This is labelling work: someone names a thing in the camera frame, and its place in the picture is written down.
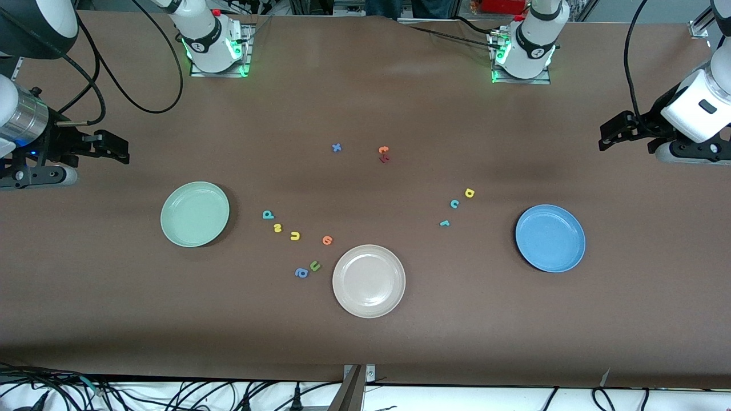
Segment light green plate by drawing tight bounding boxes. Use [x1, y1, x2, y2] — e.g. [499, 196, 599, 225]
[160, 181, 231, 248]

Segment blue plate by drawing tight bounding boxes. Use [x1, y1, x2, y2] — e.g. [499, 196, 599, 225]
[515, 204, 587, 273]

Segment red box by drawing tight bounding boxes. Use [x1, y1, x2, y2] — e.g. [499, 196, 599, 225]
[483, 0, 529, 15]

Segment blue jeans of person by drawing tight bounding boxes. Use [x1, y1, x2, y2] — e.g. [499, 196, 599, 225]
[365, 0, 457, 18]

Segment beige plate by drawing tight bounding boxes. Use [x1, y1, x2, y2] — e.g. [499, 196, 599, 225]
[332, 244, 407, 319]

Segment brown table mat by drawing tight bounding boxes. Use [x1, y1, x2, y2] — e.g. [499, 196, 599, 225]
[0, 10, 731, 390]

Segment black cable with metal plug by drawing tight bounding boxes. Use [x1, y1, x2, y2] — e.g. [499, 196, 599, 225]
[57, 43, 107, 126]

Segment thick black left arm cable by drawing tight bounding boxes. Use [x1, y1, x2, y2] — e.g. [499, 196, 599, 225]
[624, 0, 654, 123]

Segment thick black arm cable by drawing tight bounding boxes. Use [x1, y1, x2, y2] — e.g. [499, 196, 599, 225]
[74, 0, 184, 114]
[624, 0, 654, 123]

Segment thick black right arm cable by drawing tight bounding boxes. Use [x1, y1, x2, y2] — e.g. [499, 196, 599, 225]
[74, 0, 184, 114]

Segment aluminium frame corner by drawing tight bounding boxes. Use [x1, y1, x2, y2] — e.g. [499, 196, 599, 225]
[688, 0, 714, 39]

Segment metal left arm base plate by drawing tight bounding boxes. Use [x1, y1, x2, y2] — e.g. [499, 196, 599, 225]
[490, 26, 552, 85]

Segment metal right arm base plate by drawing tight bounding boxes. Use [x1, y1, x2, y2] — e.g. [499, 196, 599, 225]
[190, 23, 255, 78]

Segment short black table cable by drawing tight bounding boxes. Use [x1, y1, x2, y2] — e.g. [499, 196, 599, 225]
[451, 15, 500, 35]

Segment long black table cable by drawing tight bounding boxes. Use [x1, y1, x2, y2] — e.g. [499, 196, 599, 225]
[407, 24, 497, 47]

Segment teal tipped floor cable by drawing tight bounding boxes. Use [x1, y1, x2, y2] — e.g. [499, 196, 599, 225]
[57, 374, 106, 397]

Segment dark aluminium frame strut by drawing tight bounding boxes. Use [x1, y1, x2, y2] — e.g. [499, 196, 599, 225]
[328, 365, 366, 411]

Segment metal corner bracket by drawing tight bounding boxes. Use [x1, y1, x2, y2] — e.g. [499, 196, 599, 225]
[343, 364, 376, 383]

